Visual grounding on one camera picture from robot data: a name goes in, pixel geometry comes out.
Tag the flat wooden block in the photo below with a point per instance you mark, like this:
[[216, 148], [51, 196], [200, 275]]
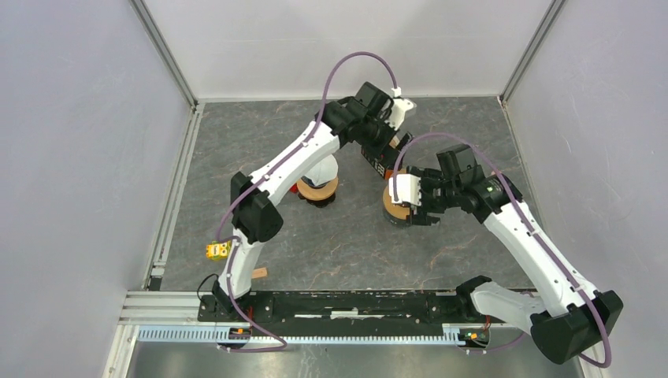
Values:
[[259, 273]]

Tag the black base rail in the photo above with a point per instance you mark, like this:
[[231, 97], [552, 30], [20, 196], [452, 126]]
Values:
[[358, 313]]

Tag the grey slotted cable duct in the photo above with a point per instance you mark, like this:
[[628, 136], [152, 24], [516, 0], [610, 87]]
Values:
[[227, 336]]

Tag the orange coffee filter box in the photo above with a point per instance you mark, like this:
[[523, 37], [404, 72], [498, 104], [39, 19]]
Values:
[[383, 164]]

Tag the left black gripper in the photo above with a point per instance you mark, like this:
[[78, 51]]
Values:
[[380, 118]]

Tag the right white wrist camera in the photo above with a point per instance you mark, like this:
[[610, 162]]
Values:
[[405, 189]]

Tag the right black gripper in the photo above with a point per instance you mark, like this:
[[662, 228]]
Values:
[[418, 214]]

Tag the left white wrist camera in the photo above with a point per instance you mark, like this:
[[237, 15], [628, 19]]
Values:
[[401, 109]]

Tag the white paper coffee filter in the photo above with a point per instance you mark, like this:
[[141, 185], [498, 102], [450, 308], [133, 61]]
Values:
[[323, 172]]

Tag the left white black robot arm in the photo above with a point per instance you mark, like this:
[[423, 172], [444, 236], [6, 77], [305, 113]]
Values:
[[254, 216]]

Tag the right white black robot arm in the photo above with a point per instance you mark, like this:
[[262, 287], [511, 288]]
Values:
[[570, 317]]

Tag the dark brown dripper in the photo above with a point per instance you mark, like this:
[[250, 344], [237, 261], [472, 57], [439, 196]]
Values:
[[321, 203]]

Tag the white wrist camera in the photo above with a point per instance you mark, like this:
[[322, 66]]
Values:
[[405, 189], [401, 109]]

